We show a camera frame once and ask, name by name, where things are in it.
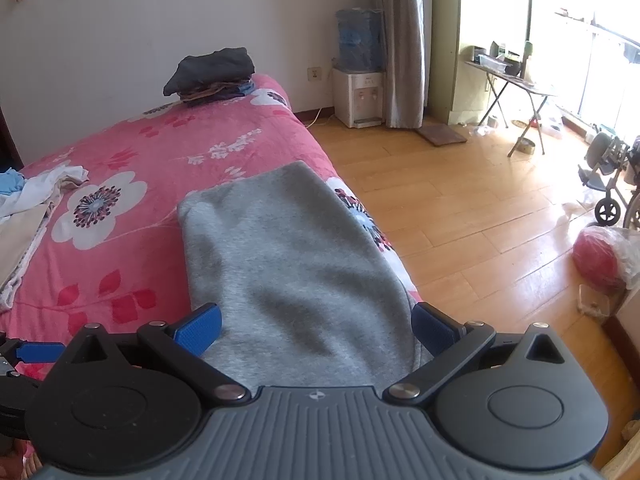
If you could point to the light blue garment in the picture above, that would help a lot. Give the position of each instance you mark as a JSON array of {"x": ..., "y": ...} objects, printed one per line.
[{"x": 11, "y": 181}]

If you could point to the black folded garment on stack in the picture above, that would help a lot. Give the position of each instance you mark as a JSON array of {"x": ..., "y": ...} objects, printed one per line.
[{"x": 198, "y": 71}]

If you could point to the beige curtain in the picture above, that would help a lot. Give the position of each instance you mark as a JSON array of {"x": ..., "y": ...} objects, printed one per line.
[{"x": 407, "y": 41}]

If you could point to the wheelchair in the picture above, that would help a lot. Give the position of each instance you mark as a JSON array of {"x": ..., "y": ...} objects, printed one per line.
[{"x": 613, "y": 170}]

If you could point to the wall socket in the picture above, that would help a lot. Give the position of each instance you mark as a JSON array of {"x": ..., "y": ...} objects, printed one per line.
[{"x": 314, "y": 73}]

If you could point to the blue water bottle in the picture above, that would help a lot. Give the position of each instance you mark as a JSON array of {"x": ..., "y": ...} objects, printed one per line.
[{"x": 360, "y": 41}]

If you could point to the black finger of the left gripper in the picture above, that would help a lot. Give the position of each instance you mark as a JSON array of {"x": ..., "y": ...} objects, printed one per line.
[{"x": 16, "y": 351}]

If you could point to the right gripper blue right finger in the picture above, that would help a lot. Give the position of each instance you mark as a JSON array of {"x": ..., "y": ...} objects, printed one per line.
[{"x": 455, "y": 349}]

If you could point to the pink bag on floor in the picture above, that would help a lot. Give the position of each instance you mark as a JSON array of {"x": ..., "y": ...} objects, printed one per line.
[{"x": 607, "y": 258}]

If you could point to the white water dispenser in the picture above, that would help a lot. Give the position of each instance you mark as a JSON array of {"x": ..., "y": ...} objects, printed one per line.
[{"x": 358, "y": 98}]

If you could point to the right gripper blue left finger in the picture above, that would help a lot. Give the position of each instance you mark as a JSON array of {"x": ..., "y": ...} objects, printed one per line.
[{"x": 177, "y": 350}]

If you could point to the metal pet bowl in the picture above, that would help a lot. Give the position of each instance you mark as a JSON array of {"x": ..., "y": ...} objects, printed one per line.
[{"x": 526, "y": 146}]

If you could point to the pink floral blanket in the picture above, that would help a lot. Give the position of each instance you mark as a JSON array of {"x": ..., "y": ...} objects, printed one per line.
[{"x": 112, "y": 252}]

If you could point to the grey sweatpants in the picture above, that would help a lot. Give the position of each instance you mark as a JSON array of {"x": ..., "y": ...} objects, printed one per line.
[{"x": 306, "y": 296}]

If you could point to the olive cabinet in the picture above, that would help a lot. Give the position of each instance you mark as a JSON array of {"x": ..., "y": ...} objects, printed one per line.
[{"x": 445, "y": 56}]

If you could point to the brown folded clothes in stack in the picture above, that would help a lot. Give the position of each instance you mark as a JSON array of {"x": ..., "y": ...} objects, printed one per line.
[{"x": 218, "y": 91}]

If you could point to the beige garment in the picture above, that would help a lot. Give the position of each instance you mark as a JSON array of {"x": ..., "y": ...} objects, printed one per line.
[{"x": 20, "y": 239}]

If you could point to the brown floor mat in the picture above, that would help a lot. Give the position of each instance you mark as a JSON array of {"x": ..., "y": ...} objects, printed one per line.
[{"x": 440, "y": 135}]

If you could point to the white garment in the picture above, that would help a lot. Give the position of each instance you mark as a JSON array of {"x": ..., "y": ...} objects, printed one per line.
[{"x": 39, "y": 189}]

